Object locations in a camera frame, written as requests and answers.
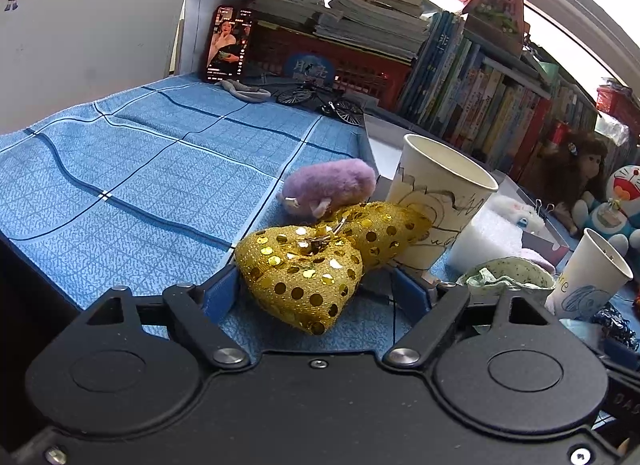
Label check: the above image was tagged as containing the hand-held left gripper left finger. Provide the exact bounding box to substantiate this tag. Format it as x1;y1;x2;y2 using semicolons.
82;264;252;372

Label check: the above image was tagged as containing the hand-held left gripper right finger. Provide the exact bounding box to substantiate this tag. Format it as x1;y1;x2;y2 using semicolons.
382;267;558;371

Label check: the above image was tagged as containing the paper cup with yellow drawing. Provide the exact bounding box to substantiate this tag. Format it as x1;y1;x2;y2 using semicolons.
386;134;500;272

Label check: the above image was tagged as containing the paper cup with blue drawing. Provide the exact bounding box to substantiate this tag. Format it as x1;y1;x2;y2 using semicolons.
545;227;635;321

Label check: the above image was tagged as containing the purple plush toy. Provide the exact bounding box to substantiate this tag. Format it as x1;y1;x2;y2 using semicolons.
276;158;377;219

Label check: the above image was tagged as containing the dark blue scrunchie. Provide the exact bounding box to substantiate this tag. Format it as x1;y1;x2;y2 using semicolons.
592;306;640;348

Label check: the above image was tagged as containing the green checked scrunchie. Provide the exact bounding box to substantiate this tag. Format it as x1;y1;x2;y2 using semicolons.
457;256;557;297

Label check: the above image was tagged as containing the pale pink sock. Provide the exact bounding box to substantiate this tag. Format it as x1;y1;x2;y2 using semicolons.
520;245;558;274

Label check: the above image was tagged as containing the blue checked cloth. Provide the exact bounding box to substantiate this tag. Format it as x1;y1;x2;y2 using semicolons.
0;72;640;376

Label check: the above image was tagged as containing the black miniature bicycle model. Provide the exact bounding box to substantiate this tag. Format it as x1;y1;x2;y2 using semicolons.
276;81;365;126

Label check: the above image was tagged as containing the brown-haired doll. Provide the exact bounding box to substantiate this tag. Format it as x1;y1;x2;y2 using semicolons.
540;132;608;223

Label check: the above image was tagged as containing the blue cat plush toy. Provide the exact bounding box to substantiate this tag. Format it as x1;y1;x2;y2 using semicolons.
572;165;640;256

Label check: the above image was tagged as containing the row of upright books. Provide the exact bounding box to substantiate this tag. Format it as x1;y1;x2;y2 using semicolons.
397;10;640;186

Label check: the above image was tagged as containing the red drink can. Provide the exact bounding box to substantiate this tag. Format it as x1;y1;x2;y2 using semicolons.
547;121;573;150

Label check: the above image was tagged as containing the red plastic basket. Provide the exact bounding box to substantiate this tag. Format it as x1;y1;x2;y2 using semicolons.
245;25;416;108

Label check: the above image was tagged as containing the smartphone with lit screen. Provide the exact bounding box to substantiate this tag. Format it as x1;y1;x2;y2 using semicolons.
204;5;257;80

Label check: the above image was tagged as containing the stack of magazines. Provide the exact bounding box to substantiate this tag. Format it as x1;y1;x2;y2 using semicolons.
240;0;433;63

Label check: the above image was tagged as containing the house-shaped cardboard model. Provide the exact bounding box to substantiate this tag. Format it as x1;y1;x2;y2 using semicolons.
462;0;526;58

